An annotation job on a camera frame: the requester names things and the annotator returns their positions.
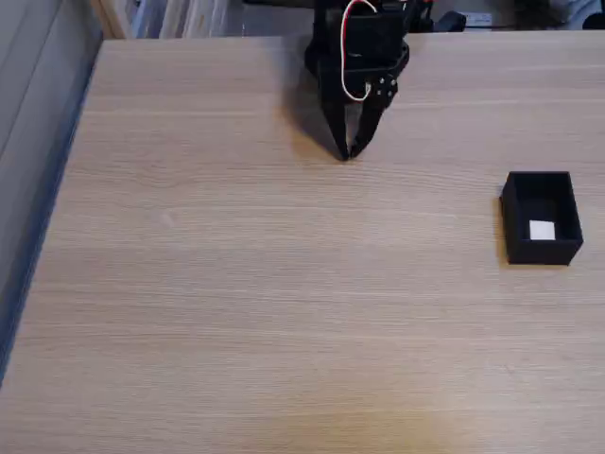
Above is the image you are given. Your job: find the white block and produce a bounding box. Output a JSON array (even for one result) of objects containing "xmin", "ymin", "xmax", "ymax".
[{"xmin": 528, "ymin": 218, "xmax": 558, "ymax": 242}]

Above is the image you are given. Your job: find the black open box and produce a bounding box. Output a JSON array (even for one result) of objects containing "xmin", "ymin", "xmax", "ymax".
[{"xmin": 499, "ymin": 170, "xmax": 585, "ymax": 267}]

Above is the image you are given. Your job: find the stack of white boards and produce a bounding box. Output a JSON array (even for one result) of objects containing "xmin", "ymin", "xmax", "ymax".
[{"xmin": 131, "ymin": 0, "xmax": 243, "ymax": 40}]

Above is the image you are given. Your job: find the white and red servo cable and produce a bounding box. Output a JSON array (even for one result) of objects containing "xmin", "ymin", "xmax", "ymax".
[{"xmin": 340, "ymin": 0, "xmax": 379, "ymax": 102}]

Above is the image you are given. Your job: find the light wooden frame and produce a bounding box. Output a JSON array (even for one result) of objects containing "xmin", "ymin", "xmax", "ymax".
[{"xmin": 89, "ymin": 0, "xmax": 132, "ymax": 41}]

